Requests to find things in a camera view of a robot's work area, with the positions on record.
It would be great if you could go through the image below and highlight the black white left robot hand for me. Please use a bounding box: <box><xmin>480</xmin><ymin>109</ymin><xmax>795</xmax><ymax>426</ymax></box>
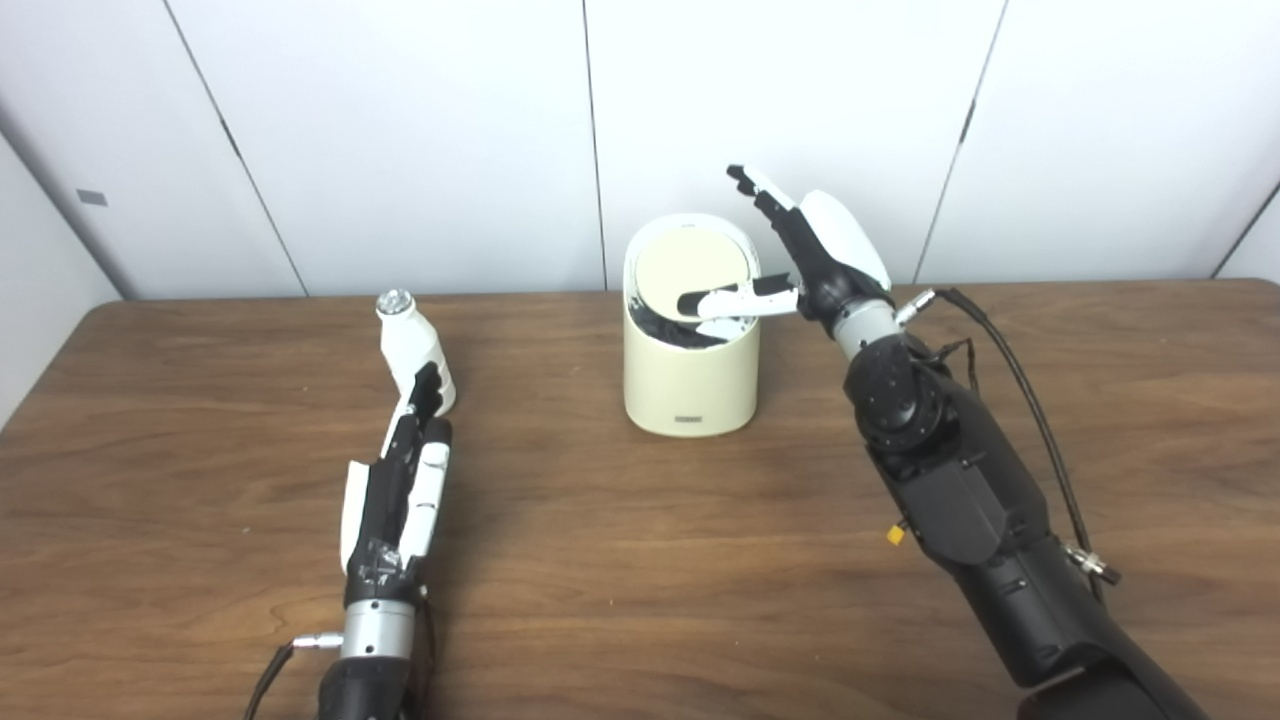
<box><xmin>340</xmin><ymin>362</ymin><xmax>453</xmax><ymax>606</ymax></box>

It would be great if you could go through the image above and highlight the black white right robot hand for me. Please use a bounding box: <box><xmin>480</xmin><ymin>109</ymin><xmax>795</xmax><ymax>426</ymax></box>
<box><xmin>678</xmin><ymin>164</ymin><xmax>894</xmax><ymax>346</ymax></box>

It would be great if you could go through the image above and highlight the black bin liner bag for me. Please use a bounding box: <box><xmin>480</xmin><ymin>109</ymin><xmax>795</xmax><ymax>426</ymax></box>
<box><xmin>628</xmin><ymin>290</ymin><xmax>756</xmax><ymax>349</ymax></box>

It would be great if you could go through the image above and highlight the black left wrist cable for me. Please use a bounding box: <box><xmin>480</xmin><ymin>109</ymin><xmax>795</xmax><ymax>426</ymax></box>
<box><xmin>245</xmin><ymin>633</ymin><xmax>344</xmax><ymax>720</ymax></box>

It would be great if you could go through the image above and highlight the small white plastic bottle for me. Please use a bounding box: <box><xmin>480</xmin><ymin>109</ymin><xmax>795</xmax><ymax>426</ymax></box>
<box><xmin>375</xmin><ymin>289</ymin><xmax>457</xmax><ymax>414</ymax></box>

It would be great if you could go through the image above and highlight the cream round bin lid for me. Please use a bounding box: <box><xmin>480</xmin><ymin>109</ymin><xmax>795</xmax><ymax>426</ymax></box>
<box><xmin>634</xmin><ymin>227</ymin><xmax>749</xmax><ymax>323</ymax></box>

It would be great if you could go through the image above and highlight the cream-colored round bin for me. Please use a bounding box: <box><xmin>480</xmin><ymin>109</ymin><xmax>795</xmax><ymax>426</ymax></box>
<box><xmin>623</xmin><ymin>212</ymin><xmax>762</xmax><ymax>437</ymax></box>

